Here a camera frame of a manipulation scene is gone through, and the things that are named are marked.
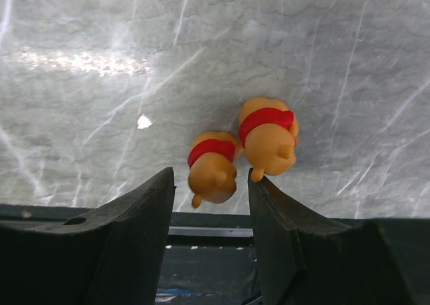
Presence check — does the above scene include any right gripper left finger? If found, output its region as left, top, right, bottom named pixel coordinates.
left=1, top=168, right=175, bottom=304

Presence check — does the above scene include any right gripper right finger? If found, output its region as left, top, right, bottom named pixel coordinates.
left=248, top=179, right=429, bottom=304

